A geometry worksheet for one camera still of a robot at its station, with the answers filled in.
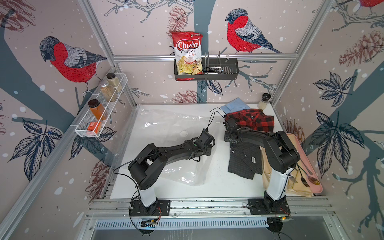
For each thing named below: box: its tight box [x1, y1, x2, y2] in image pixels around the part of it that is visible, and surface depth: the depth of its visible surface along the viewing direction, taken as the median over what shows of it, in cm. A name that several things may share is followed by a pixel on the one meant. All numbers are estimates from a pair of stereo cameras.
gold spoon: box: [298, 164, 320, 185], surface depth 82 cm
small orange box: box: [87, 121, 101, 134], surface depth 68 cm
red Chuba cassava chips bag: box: [171, 31, 204, 81], surface depth 84 cm
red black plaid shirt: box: [224, 108, 275, 132], surface depth 108 cm
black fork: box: [296, 162, 311, 188], surface depth 83 cm
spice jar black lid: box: [106, 72, 116, 79], surface depth 81 cm
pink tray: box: [286, 132, 323, 193], surface depth 86 cm
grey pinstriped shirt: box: [228, 142, 263, 180], surface depth 89 cm
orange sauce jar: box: [88, 99, 107, 121], surface depth 69 cm
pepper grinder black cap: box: [261, 92, 271, 102], surface depth 113 cm
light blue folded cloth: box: [220, 97, 251, 114], surface depth 120 cm
